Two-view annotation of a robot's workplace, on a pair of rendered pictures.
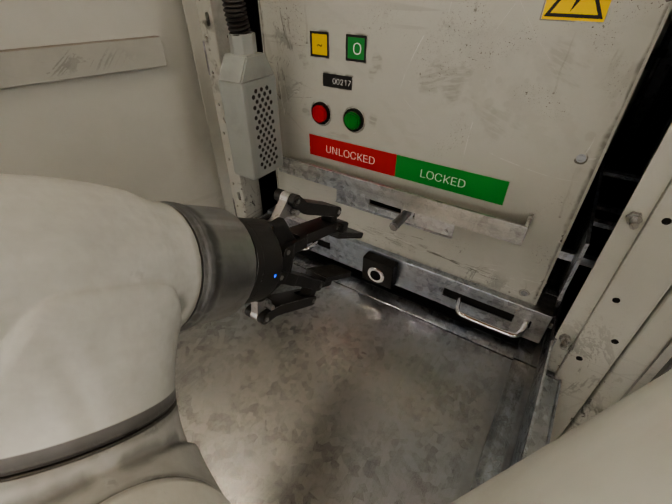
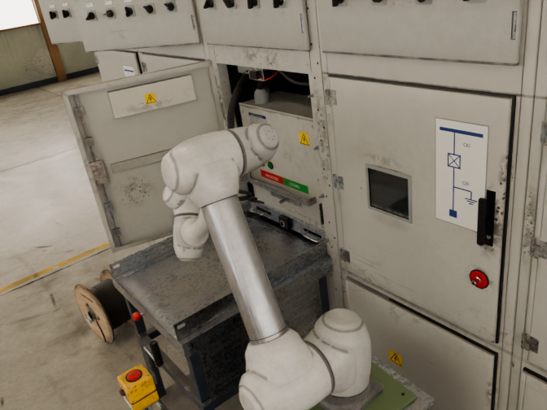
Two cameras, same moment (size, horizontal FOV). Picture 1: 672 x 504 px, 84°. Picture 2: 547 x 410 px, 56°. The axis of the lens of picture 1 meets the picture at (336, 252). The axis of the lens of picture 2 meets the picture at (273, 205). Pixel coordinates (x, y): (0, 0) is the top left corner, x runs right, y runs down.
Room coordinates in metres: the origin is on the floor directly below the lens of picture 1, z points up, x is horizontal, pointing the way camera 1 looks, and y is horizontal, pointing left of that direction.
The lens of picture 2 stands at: (-1.35, -0.80, 1.95)
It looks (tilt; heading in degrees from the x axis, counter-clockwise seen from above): 26 degrees down; 22
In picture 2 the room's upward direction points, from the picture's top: 9 degrees counter-clockwise
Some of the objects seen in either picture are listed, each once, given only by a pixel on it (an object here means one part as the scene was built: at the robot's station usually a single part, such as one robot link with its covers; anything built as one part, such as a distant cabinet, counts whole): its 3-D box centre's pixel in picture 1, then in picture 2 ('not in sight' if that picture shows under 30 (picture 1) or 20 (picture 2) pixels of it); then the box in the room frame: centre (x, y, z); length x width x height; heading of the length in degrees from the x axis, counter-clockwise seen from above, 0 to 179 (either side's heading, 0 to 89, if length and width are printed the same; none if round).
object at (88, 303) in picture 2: not in sight; (107, 306); (0.63, 1.18, 0.20); 0.40 x 0.22 x 0.40; 66
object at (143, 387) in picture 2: not in sight; (137, 388); (-0.45, 0.09, 0.85); 0.08 x 0.08 x 0.10; 57
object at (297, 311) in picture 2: not in sight; (234, 341); (0.20, 0.12, 0.46); 0.64 x 0.58 x 0.66; 147
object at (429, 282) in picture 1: (388, 260); (291, 219); (0.53, -0.10, 0.89); 0.54 x 0.05 x 0.06; 57
